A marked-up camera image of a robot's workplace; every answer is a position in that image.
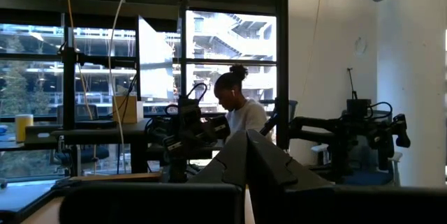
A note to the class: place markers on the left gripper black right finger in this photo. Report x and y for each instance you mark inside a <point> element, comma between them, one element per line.
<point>314,203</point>

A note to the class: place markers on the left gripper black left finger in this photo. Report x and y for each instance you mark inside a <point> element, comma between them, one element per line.
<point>157,203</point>

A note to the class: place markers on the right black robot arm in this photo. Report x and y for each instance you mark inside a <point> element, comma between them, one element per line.
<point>185,130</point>

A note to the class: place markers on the neighbouring black robot arm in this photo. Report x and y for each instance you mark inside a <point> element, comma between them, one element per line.
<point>349,130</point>

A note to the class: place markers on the blue and white chair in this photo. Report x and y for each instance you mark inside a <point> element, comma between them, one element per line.
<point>366,177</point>

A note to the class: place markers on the black desk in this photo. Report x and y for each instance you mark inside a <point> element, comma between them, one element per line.
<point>104,135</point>

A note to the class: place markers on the cardboard box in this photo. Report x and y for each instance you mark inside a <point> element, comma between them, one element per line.
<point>125,109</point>

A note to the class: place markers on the person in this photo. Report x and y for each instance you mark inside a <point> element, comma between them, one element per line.
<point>244,116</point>

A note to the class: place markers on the yellow cup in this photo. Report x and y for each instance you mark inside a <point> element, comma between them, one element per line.
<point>23,128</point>

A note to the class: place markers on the large glass window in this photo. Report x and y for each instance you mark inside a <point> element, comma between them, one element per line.
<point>227,39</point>

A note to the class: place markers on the black frame post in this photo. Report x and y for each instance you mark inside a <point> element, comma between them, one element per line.
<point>68,88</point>
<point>282,60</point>

